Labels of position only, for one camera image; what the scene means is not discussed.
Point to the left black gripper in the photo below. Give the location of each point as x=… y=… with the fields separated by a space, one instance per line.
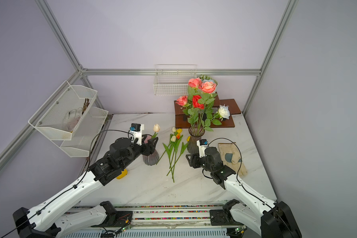
x=147 y=151

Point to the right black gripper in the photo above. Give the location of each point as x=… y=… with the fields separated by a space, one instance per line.
x=195 y=159

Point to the pink glass vase with ribbon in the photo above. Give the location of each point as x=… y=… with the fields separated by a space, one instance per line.
x=152 y=159

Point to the white tulip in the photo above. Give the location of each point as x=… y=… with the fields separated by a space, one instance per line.
x=170 y=147
x=156 y=129

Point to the purple ribbed glass vase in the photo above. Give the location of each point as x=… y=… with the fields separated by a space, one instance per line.
x=196 y=134

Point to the white rose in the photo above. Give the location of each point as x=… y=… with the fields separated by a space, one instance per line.
x=216 y=118

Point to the large pink rose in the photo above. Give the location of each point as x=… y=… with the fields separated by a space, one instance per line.
x=208 y=94

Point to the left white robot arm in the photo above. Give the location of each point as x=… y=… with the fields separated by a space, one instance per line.
x=48 y=220

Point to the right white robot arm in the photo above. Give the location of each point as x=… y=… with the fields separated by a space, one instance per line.
x=266 y=217

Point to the orange tulip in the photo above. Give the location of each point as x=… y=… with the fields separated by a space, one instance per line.
x=183 y=147

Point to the yellow object on table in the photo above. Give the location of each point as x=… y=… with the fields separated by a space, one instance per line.
x=123 y=174

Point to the yellow tulip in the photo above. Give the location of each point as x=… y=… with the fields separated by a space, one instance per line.
x=179 y=130

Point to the beige cloth with grey patches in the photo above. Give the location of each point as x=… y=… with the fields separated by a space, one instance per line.
x=231 y=157

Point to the brown wooden tiered stand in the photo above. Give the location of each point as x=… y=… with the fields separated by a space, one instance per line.
x=233 y=108

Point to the glass item in shelf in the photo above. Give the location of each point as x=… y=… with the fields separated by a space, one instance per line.
x=71 y=119

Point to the white pot with green plant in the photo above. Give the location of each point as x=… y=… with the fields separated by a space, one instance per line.
x=206 y=78

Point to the white two-tier mesh shelf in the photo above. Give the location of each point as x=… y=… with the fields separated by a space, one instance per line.
x=48 y=119

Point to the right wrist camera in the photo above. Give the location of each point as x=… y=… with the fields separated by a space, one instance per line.
x=202 y=144

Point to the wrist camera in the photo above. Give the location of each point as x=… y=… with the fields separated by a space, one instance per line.
x=202 y=144
x=136 y=131

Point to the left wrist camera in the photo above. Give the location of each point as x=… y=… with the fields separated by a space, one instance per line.
x=136 y=131

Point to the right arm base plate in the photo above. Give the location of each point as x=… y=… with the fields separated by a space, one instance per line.
x=222 y=218

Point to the white wire wall basket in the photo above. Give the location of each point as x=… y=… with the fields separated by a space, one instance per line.
x=172 y=79

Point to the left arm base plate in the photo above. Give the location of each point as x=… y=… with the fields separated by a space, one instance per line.
x=117 y=219

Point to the aluminium frame rails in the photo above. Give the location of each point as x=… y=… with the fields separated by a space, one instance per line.
x=82 y=73

